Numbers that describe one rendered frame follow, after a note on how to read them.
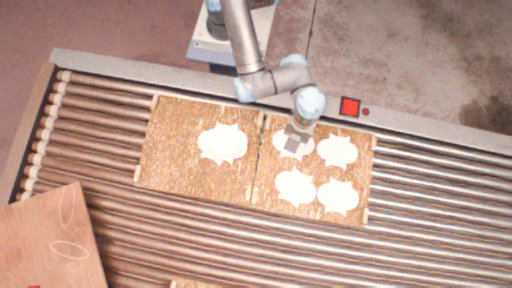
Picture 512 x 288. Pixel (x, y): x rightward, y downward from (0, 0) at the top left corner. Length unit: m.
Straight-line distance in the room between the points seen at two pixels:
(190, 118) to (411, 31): 1.94
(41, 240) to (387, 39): 2.39
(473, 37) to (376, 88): 0.92
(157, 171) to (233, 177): 0.27
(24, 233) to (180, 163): 0.58
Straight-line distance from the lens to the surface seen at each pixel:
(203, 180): 1.45
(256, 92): 1.14
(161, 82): 1.61
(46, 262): 1.45
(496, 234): 1.73
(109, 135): 1.57
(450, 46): 3.12
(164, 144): 1.50
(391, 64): 2.85
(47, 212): 1.46
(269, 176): 1.45
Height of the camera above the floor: 2.35
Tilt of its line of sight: 73 degrees down
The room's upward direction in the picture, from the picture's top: 9 degrees clockwise
